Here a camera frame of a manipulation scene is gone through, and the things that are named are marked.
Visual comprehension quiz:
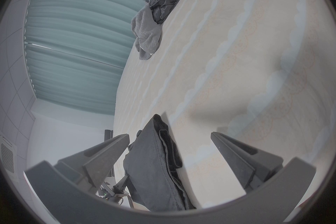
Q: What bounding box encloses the white ceiling air vent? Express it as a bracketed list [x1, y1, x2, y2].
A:
[0, 136, 18, 174]

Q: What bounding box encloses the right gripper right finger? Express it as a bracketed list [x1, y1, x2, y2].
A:
[211, 132, 283, 190]

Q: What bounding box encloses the blue-green curtain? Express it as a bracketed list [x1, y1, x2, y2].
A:
[24, 0, 169, 69]
[25, 44, 125, 116]

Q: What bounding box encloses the pile of clothes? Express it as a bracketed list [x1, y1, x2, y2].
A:
[130, 0, 223, 61]

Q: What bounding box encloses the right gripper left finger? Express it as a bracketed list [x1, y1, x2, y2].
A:
[56, 134, 130, 188]

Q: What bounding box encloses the bed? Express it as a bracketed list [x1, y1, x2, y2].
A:
[113, 0, 335, 211]

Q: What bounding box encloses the black T-shirt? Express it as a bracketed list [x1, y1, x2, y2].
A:
[123, 113, 196, 211]

